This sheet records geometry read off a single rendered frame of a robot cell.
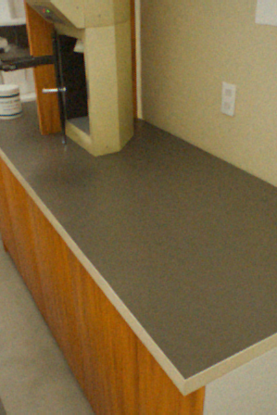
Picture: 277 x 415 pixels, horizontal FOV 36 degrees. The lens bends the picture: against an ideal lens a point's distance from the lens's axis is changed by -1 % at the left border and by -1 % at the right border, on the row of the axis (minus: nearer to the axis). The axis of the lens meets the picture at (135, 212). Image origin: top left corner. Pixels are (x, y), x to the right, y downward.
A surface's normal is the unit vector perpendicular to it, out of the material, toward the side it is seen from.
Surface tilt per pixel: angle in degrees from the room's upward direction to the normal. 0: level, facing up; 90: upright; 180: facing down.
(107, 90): 90
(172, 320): 0
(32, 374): 0
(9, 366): 0
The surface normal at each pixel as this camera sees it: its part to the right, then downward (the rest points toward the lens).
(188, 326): -0.03, -0.87
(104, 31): 0.49, 0.42
